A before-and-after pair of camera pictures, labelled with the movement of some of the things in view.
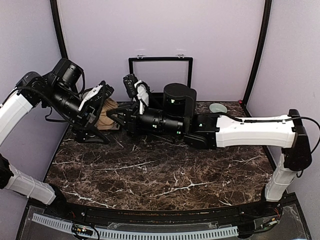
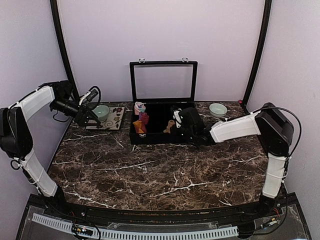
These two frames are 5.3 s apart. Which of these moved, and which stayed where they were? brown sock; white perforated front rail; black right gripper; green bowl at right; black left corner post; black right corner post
Moved: brown sock; black right gripper
Stayed: black right corner post; white perforated front rail; black left corner post; green bowl at right
